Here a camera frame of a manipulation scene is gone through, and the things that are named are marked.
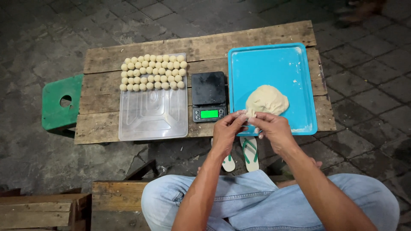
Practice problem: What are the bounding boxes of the person's right hand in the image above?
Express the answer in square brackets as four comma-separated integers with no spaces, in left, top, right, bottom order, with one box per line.
[247,112,300,156]

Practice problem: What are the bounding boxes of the rows of dough balls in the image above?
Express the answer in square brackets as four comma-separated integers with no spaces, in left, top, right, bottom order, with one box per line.
[119,54,188,92]

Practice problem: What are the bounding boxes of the person's left hand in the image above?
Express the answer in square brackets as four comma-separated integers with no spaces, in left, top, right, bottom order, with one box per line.
[212,110,249,158]

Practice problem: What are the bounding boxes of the large beige dough lump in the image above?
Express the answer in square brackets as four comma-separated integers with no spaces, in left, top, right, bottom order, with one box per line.
[246,85,289,116]

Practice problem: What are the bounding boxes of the blue plastic tray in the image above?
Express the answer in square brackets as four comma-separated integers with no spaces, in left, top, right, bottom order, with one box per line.
[228,43,318,136]

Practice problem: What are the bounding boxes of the black digital kitchen scale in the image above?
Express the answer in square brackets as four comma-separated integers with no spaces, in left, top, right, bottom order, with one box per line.
[191,71,228,123]

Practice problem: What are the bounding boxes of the white green-strapped flip-flop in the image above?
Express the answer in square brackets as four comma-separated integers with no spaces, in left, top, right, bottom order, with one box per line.
[211,138,236,172]
[240,136,259,172]

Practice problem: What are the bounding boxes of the person's light blue jeans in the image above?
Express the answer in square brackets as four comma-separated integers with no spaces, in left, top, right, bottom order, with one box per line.
[141,170,400,231]

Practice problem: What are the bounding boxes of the dark wooden board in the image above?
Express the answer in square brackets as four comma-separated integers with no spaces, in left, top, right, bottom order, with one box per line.
[125,159,157,181]

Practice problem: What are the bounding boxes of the green plastic stool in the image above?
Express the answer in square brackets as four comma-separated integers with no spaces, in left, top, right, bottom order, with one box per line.
[41,74,85,132]

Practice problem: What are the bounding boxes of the wooden bench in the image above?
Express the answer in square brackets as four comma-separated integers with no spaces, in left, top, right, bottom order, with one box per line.
[92,180,151,212]

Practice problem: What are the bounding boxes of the wooden crate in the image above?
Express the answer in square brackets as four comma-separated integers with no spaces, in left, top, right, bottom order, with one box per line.
[0,192,92,231]

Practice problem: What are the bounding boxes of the clear plastic tray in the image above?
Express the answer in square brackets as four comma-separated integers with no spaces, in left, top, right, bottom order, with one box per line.
[118,53,189,142]

